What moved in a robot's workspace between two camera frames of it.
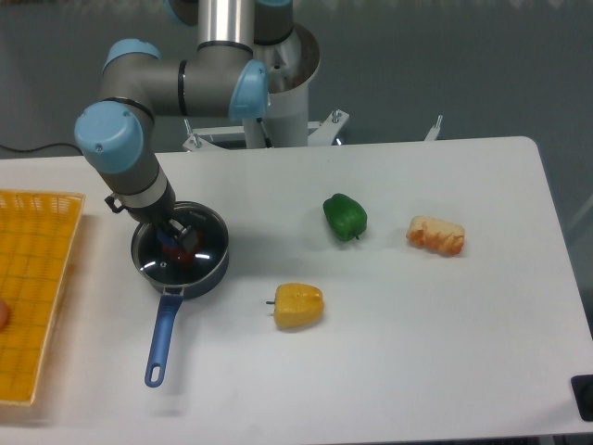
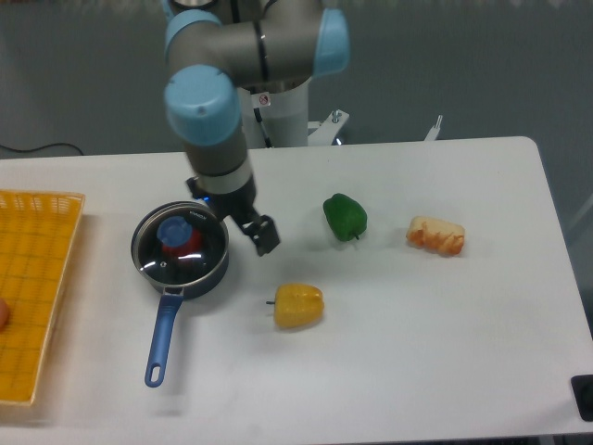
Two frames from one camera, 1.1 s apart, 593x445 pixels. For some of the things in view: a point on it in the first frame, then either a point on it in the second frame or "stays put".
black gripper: [159, 213] → [240, 206]
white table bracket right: [435, 131] stays put
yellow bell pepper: [297, 306] stays put
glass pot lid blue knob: [161, 255] stays put
